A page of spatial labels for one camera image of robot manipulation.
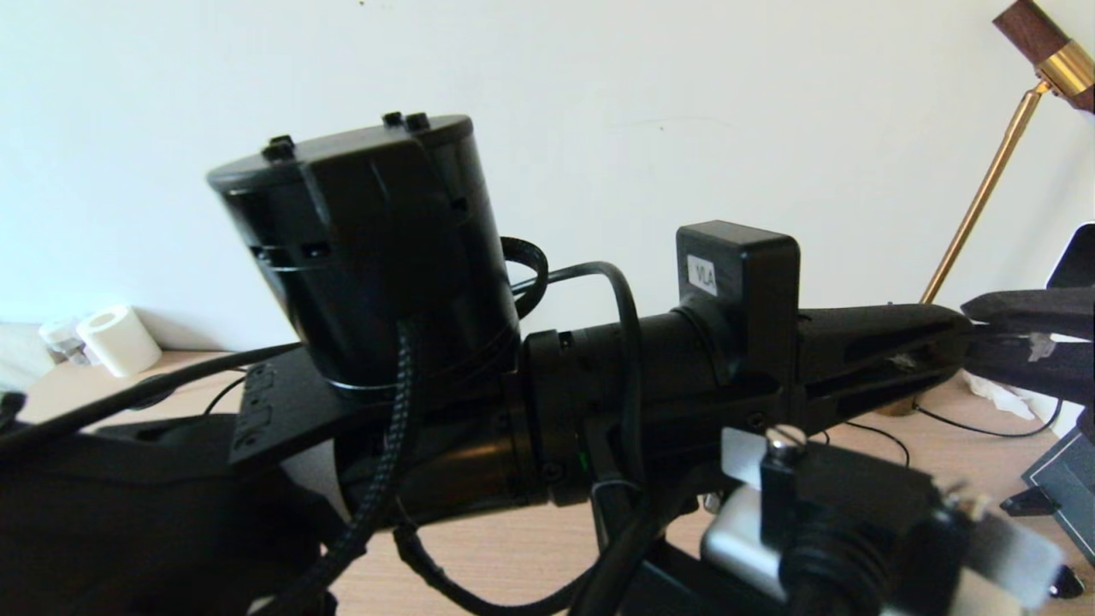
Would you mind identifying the brass desk lamp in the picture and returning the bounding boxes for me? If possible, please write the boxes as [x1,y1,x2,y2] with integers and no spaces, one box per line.
[877,0,1095,418]

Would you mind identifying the long black looped cable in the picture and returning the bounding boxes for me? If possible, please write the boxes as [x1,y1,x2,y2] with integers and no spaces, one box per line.
[204,375,251,418]

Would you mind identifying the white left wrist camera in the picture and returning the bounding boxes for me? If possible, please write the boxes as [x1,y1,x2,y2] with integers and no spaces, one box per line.
[701,426,1070,616]

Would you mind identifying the crumpled white tissue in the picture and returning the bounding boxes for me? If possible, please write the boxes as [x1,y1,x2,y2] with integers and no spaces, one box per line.
[971,372,1036,420]

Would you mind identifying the white toilet paper roll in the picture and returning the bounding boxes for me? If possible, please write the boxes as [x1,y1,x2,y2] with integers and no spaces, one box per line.
[77,305,162,377]

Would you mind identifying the black round desk grommet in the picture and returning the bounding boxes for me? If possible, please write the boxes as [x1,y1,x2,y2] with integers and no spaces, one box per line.
[127,374,182,412]

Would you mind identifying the black clip stand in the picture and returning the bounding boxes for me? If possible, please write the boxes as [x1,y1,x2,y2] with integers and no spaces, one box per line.
[999,488,1057,517]

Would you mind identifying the black lamp power cable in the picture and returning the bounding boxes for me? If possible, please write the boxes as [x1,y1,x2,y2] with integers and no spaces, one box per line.
[843,398,1084,600]

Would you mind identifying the dark teal patterned board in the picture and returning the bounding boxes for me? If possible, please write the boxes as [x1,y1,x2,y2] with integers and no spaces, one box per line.
[1022,428,1095,566]

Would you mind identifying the small clear jar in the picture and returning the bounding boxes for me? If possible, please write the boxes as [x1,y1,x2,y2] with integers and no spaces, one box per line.
[38,318,86,367]

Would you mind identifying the black plastic object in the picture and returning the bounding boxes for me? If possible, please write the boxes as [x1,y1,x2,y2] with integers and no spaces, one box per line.
[512,261,903,616]

